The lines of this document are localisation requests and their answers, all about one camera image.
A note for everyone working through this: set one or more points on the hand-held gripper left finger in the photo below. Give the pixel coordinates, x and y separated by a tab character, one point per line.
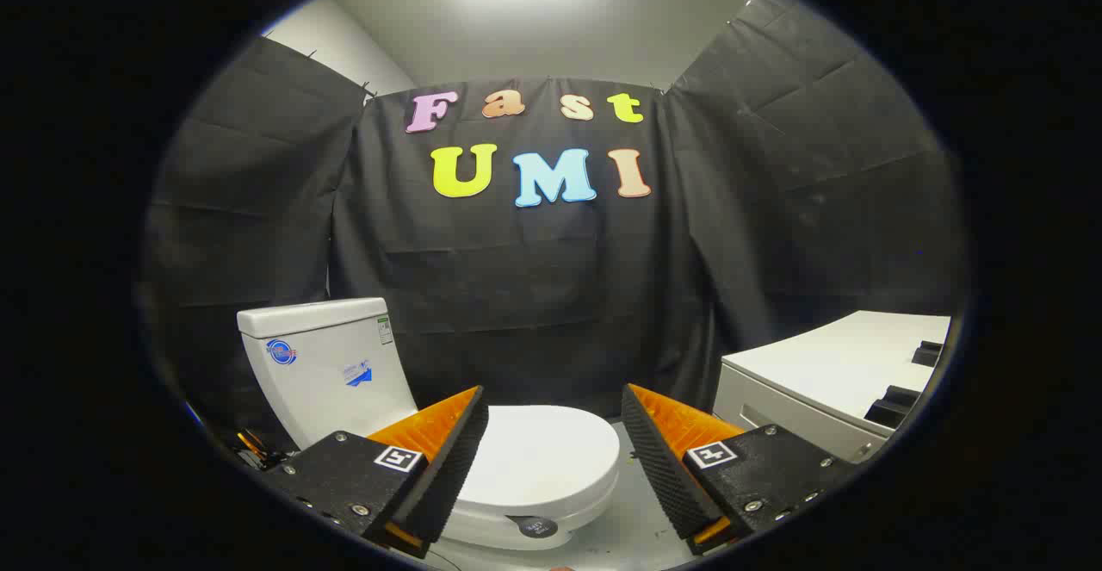
448	476

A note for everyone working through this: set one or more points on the white slotted cabinet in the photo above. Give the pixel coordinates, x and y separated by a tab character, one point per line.
826	364

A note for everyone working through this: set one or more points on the black backdrop cloth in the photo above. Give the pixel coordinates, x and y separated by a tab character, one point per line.
534	278

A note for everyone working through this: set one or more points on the white toilet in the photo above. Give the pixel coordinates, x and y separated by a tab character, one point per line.
327	364

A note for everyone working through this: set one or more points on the white toilet lid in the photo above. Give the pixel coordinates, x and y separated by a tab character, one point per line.
542	450

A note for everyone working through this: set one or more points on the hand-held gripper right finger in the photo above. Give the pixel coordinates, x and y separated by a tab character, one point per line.
663	476

